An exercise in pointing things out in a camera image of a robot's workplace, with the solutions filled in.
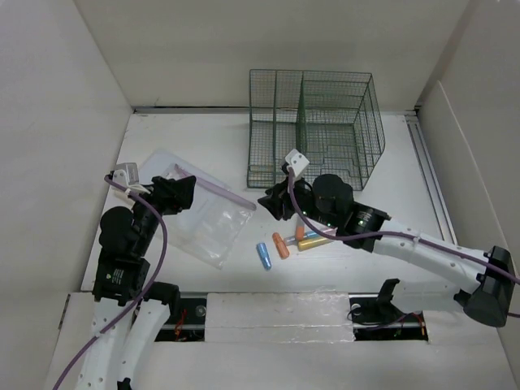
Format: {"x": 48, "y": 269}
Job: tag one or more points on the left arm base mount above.
{"x": 187, "y": 313}

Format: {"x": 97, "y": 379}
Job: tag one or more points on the orange capped clear marker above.
{"x": 300, "y": 230}

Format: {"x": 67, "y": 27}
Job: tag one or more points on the aluminium rail right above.
{"x": 429, "y": 177}

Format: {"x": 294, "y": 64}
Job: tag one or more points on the blue marker pen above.
{"x": 264, "y": 256}

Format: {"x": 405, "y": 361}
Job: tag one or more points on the orange marker pen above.
{"x": 280, "y": 245}

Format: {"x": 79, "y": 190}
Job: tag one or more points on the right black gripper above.
{"x": 279, "y": 199}

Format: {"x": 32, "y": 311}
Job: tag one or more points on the pink marker pen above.
{"x": 329, "y": 231}

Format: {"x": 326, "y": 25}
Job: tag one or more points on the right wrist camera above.
{"x": 296, "y": 162}

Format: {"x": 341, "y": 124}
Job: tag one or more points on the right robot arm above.
{"x": 478, "y": 283}

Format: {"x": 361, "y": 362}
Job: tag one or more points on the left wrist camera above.
{"x": 126, "y": 174}

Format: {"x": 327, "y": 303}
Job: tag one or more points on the light blue capped marker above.
{"x": 294, "y": 240}

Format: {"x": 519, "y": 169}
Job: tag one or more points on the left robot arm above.
{"x": 130, "y": 305}

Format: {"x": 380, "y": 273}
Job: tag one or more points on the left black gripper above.
{"x": 174, "y": 194}

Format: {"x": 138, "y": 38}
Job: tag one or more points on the yellow marker pen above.
{"x": 311, "y": 243}

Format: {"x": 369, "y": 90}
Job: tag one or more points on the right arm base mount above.
{"x": 375, "y": 318}

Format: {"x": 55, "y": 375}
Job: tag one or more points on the clear zip pouch purple zipper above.
{"x": 209, "y": 228}

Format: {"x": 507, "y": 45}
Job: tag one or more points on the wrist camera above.
{"x": 126, "y": 174}
{"x": 296, "y": 162}

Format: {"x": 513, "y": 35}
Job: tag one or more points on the green wire mesh organizer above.
{"x": 332, "y": 117}

